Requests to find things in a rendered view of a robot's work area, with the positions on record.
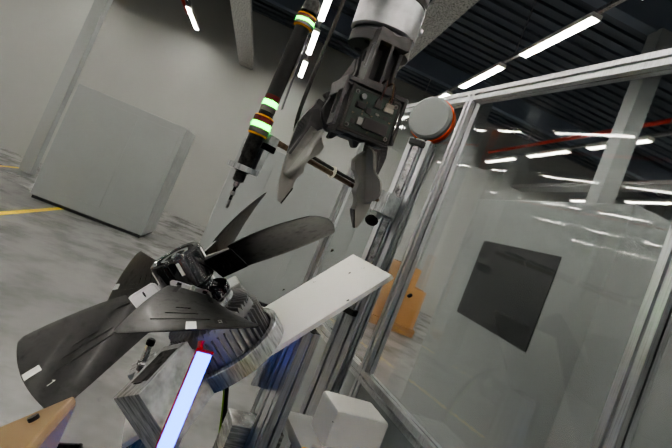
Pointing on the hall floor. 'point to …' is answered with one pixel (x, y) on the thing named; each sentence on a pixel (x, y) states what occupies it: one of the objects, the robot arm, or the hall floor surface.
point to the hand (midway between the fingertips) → (318, 207)
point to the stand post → (282, 392)
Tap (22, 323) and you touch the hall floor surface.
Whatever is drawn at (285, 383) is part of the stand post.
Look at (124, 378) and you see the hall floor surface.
